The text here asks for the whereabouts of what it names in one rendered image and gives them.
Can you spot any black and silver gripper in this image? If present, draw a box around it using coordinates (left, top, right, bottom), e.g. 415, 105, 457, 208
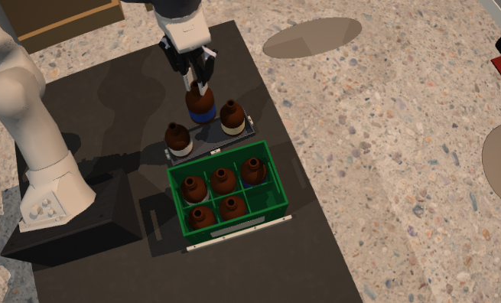
158, 33, 218, 96

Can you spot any brown glass bottle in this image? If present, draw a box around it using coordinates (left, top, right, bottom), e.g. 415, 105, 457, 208
188, 205, 217, 231
181, 176, 210, 206
164, 122, 194, 158
219, 195, 246, 222
240, 158, 267, 189
220, 99, 245, 137
210, 168, 238, 197
185, 80, 216, 125

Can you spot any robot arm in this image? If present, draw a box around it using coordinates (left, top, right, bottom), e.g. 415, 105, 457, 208
0, 0, 211, 233

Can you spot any green bottle crate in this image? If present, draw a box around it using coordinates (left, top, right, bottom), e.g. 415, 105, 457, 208
171, 140, 289, 245

